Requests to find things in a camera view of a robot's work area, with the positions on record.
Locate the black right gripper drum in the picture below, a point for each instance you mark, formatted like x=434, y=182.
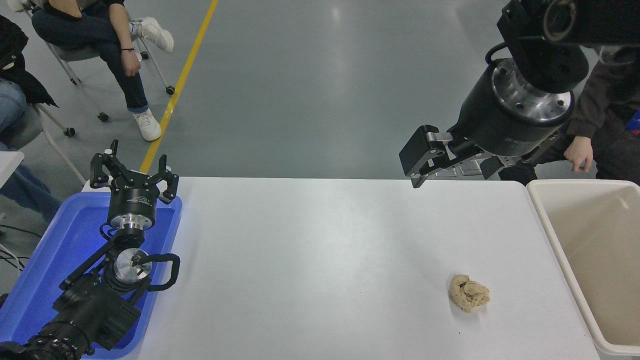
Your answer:
x=492, y=125

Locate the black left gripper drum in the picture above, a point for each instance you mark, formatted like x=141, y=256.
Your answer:
x=134, y=199

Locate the tan paper ball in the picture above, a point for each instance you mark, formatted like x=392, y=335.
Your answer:
x=469, y=294

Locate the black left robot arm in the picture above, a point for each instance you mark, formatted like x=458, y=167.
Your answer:
x=95, y=310

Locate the person's forearm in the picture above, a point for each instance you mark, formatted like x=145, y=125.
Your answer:
x=120, y=25

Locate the person's hand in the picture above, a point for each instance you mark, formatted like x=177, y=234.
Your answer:
x=131, y=62
x=579, y=152

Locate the silver floor plate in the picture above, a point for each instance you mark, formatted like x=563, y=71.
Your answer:
x=471, y=167
x=447, y=172

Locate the grey wheeled chair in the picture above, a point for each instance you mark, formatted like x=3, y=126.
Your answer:
x=75, y=54
x=47, y=130

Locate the person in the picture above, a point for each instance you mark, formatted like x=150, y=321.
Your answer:
x=607, y=100
x=95, y=35
x=15, y=75

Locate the small white table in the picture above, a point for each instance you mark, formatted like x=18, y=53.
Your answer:
x=10, y=165

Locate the blue plastic tray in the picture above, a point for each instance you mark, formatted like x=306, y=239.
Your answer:
x=50, y=260

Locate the large pale bin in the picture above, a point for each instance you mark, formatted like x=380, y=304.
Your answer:
x=590, y=240

